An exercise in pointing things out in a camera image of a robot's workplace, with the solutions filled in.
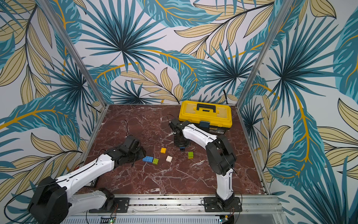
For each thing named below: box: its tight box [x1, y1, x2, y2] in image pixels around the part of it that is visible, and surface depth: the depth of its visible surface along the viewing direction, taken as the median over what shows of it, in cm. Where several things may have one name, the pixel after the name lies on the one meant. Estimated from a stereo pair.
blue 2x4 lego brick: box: [142, 155, 154, 163], surface depth 90 cm
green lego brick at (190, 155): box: [187, 151, 194, 160], surface depth 91 cm
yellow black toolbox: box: [178, 100, 233, 135], surface depth 95 cm
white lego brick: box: [165, 155, 173, 163], surface depth 90 cm
